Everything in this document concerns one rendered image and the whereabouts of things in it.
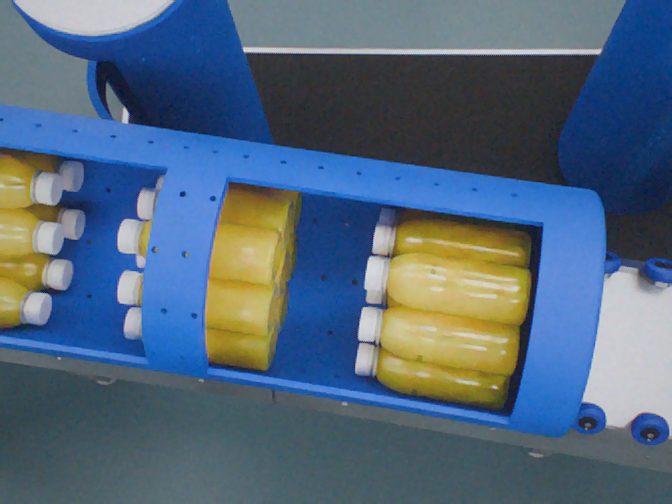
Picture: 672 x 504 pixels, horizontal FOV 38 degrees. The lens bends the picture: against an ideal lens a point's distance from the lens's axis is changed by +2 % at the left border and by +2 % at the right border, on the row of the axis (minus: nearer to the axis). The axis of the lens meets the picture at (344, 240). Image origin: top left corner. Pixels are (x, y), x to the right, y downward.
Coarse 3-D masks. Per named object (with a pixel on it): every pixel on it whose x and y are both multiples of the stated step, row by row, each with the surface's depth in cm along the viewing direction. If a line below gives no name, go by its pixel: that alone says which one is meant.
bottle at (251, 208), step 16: (240, 192) 113; (256, 192) 114; (224, 208) 112; (240, 208) 112; (256, 208) 112; (272, 208) 112; (288, 208) 112; (256, 224) 111; (272, 224) 111; (288, 224) 116; (288, 240) 115
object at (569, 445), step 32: (608, 288) 128; (640, 288) 128; (608, 320) 127; (640, 320) 127; (0, 352) 135; (32, 352) 134; (608, 352) 126; (640, 352) 126; (160, 384) 136; (192, 384) 134; (224, 384) 132; (608, 384) 125; (640, 384) 125; (384, 416) 132; (416, 416) 130; (608, 416) 124; (544, 448) 131; (576, 448) 129; (608, 448) 127
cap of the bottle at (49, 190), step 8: (40, 176) 115; (48, 176) 115; (56, 176) 116; (40, 184) 115; (48, 184) 115; (56, 184) 116; (40, 192) 115; (48, 192) 115; (56, 192) 117; (40, 200) 116; (48, 200) 115; (56, 200) 117
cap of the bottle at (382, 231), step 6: (378, 222) 113; (384, 222) 113; (378, 228) 112; (384, 228) 112; (390, 228) 112; (378, 234) 112; (384, 234) 111; (378, 240) 111; (384, 240) 111; (378, 246) 112; (384, 246) 112; (378, 252) 112; (384, 252) 112
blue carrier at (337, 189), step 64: (0, 128) 107; (64, 128) 108; (128, 128) 110; (64, 192) 129; (128, 192) 127; (192, 192) 102; (320, 192) 103; (384, 192) 103; (448, 192) 103; (512, 192) 104; (576, 192) 106; (64, 256) 129; (128, 256) 129; (192, 256) 100; (320, 256) 127; (576, 256) 98; (64, 320) 123; (192, 320) 101; (320, 320) 125; (576, 320) 97; (256, 384) 109; (320, 384) 115; (512, 384) 120; (576, 384) 98
